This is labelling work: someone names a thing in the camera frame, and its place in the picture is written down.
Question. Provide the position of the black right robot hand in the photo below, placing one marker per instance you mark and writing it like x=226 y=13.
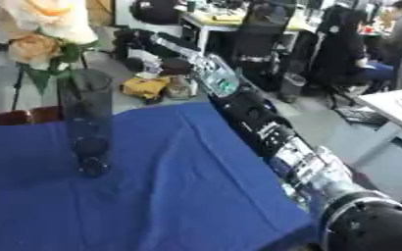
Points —
x=170 y=42

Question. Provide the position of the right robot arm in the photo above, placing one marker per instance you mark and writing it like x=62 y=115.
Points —
x=256 y=124

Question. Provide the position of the dark transparent tall vase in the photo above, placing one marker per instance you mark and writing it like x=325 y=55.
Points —
x=87 y=124

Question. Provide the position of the black backpack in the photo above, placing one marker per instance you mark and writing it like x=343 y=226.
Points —
x=154 y=11

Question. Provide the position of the bottle with dark cap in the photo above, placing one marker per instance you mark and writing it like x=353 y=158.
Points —
x=177 y=83

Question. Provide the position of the white desk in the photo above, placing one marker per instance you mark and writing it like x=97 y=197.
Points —
x=210 y=24

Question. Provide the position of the yellow bag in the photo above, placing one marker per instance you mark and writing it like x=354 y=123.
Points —
x=146 y=86

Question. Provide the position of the white artificial flower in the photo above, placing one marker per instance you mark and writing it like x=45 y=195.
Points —
x=67 y=19

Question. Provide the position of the grey trash bin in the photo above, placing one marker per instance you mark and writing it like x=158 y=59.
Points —
x=292 y=86

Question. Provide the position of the peach artificial flower with leaves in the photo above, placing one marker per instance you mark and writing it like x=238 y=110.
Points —
x=33 y=48

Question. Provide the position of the black tripod leg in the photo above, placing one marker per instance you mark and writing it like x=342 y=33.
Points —
x=18 y=86

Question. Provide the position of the black office chair with jacket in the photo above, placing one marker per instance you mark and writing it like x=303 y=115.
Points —
x=342 y=45

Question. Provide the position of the black keyboard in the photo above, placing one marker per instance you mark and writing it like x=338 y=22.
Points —
x=360 y=115

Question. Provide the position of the white table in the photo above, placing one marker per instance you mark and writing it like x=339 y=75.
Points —
x=390 y=108

